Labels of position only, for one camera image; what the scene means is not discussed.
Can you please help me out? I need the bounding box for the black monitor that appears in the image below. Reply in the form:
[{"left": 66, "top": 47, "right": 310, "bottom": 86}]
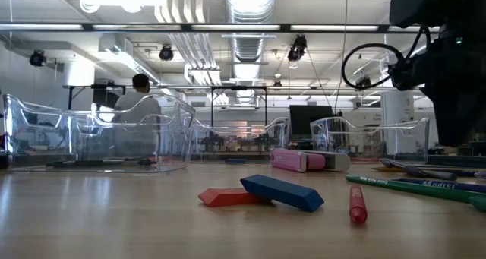
[{"left": 289, "top": 104, "right": 334, "bottom": 137}]

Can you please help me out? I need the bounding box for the red crayon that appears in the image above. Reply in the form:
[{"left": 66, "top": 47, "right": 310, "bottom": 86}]
[{"left": 349, "top": 185, "right": 369, "bottom": 226}]

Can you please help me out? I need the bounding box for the orange red eraser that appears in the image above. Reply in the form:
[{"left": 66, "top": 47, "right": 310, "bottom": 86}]
[{"left": 197, "top": 187, "right": 267, "bottom": 208}]

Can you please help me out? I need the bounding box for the person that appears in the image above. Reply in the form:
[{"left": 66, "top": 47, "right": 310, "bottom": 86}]
[{"left": 112, "top": 73, "right": 163, "bottom": 160}]

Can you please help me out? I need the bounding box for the black crossbar with lights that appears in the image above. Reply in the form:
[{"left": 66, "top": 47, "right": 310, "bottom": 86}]
[{"left": 0, "top": 21, "right": 441, "bottom": 35}]

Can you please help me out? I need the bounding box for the grey crayon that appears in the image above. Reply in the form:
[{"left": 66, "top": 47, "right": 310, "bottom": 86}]
[{"left": 428, "top": 167, "right": 486, "bottom": 178}]

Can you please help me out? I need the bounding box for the green pencil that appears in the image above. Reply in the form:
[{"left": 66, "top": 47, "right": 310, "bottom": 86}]
[{"left": 346, "top": 174, "right": 486, "bottom": 206}]

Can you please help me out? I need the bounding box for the silver ventilation duct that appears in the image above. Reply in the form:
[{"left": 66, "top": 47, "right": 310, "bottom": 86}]
[{"left": 223, "top": 0, "right": 278, "bottom": 105}]

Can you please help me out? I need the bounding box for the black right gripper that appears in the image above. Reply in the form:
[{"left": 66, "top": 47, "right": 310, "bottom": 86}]
[{"left": 389, "top": 36, "right": 486, "bottom": 146}]

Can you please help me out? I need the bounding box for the white column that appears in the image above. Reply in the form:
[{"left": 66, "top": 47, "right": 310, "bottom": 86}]
[
  {"left": 62, "top": 63, "right": 96, "bottom": 87},
  {"left": 380, "top": 63, "right": 415, "bottom": 158}
]

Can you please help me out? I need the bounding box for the blue marker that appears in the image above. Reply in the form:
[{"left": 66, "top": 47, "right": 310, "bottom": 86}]
[{"left": 393, "top": 177, "right": 486, "bottom": 194}]

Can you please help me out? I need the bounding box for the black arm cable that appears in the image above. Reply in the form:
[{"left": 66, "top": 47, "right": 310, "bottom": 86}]
[{"left": 340, "top": 25, "right": 432, "bottom": 91}]

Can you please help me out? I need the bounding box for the clear plastic bin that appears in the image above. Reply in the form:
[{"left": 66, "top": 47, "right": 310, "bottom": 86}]
[
  {"left": 2, "top": 93, "right": 197, "bottom": 174},
  {"left": 310, "top": 116, "right": 431, "bottom": 163},
  {"left": 189, "top": 116, "right": 292, "bottom": 163},
  {"left": 71, "top": 113, "right": 193, "bottom": 164}
]

